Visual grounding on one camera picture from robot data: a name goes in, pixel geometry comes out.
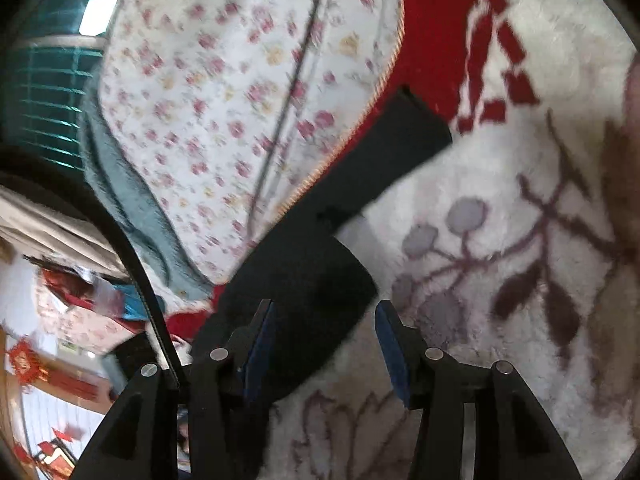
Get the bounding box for black pants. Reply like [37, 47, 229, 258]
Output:
[189, 87, 451, 403]

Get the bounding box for blue plastic bag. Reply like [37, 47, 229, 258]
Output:
[114, 284, 149, 322]

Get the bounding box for teal fleece jacket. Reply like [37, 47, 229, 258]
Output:
[77, 66, 214, 301]

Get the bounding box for red white plush blanket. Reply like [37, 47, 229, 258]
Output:
[164, 0, 640, 480]

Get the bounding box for floral white quilt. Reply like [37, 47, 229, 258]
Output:
[99, 0, 404, 283]

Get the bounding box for red wall decoration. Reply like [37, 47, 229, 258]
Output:
[8, 338, 99, 402]

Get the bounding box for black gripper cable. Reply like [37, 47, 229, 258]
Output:
[0, 144, 189, 391]

